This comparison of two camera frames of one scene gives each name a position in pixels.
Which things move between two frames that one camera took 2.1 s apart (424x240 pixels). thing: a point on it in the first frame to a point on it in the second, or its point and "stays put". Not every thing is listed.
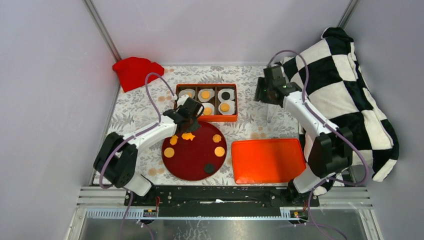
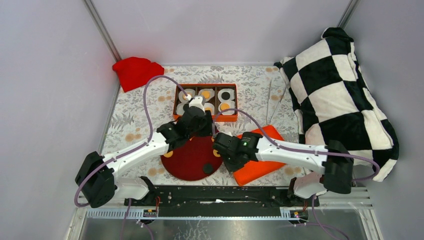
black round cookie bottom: (225, 95) stays put
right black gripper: (258, 96) to (231, 168)
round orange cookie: (205, 94) stays put
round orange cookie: (224, 107) stays put
